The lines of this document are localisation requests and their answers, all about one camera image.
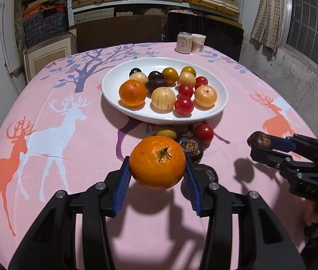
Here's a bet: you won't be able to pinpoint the stack of blue patterned boxes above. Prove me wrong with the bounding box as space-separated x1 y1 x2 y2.
22 4 70 47

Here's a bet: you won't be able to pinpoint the white metal shelf rack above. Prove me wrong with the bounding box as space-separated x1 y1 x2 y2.
66 0 245 26

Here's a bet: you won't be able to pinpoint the white oval plate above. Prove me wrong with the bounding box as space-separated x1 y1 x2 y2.
102 57 229 125

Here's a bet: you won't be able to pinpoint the hanging bamboo strips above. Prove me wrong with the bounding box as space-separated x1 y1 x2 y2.
249 0 285 53

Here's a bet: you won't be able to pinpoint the red cherry tomato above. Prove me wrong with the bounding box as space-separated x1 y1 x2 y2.
178 84 194 98
194 123 214 144
174 97 194 116
194 76 208 89

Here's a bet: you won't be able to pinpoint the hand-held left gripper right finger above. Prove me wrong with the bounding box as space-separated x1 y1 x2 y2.
183 159 301 270

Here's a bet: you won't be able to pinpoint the paper cup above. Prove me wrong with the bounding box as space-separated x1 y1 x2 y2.
191 33 207 53

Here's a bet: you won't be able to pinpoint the pale yellow fruit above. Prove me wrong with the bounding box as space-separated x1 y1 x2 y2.
177 72 196 88
129 72 149 86
151 87 176 112

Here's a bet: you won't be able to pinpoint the brown wooden board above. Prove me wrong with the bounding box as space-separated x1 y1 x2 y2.
69 15 167 53

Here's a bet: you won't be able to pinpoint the pink deer print tablecloth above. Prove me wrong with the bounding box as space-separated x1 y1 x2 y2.
0 42 318 270

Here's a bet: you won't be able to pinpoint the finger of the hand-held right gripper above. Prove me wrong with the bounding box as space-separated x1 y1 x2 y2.
249 147 299 175
268 134 318 160

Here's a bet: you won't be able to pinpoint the person's right hand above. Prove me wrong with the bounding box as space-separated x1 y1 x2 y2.
303 199 318 227

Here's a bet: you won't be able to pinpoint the black glossy panel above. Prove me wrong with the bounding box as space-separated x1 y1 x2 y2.
166 11 244 63

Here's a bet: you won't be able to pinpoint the small yellow green fruit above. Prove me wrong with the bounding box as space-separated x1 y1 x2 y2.
155 127 177 140

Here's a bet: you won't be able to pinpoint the yellow orange tomato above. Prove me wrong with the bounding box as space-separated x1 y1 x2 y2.
162 67 178 85
180 66 196 79

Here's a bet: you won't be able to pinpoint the pale orange fruit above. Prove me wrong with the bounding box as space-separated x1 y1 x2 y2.
194 85 218 108

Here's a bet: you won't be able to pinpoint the wooden picture frame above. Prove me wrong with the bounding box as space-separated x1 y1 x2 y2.
22 29 77 83

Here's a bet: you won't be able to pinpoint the white leaning panel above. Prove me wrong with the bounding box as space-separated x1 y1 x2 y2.
0 1 26 97

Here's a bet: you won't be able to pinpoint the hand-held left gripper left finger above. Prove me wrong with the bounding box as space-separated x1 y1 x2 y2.
9 156 133 270

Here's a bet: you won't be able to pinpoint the mandarin orange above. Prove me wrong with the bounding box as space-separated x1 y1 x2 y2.
119 80 147 107
129 136 187 190

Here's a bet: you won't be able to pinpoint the beige drink can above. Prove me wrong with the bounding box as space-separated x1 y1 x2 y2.
176 32 192 53

